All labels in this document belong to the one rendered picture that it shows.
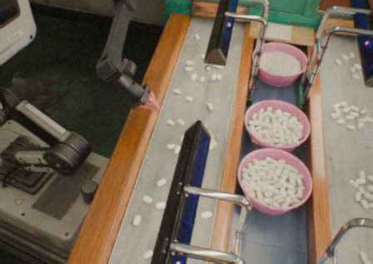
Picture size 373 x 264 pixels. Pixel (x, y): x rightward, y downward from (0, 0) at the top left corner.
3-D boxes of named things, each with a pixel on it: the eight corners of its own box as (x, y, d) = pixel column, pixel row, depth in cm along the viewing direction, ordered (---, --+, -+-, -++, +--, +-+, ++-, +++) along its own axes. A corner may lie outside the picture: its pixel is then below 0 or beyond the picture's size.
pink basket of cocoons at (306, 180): (231, 215, 139) (234, 201, 132) (238, 158, 156) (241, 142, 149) (305, 229, 136) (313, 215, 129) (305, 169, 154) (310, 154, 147)
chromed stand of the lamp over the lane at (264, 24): (210, 101, 179) (220, 14, 146) (216, 74, 192) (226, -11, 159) (251, 107, 177) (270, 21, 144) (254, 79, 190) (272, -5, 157)
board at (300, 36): (248, 37, 199) (248, 36, 198) (251, 22, 209) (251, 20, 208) (313, 47, 195) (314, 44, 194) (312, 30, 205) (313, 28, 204)
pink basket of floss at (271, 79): (272, 97, 182) (276, 82, 175) (239, 67, 197) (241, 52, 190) (314, 80, 192) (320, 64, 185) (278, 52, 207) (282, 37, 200)
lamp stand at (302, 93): (297, 114, 175) (328, 28, 142) (296, 86, 188) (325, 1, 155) (340, 121, 173) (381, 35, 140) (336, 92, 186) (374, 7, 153)
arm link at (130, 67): (94, 72, 139) (111, 62, 134) (104, 55, 147) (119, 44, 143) (118, 95, 145) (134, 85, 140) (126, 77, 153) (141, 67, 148)
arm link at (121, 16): (111, 6, 165) (129, -8, 159) (121, 16, 168) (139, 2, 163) (91, 74, 138) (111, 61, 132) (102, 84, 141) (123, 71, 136)
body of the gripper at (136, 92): (151, 85, 147) (136, 72, 144) (145, 102, 141) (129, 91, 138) (141, 92, 152) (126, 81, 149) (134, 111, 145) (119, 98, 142)
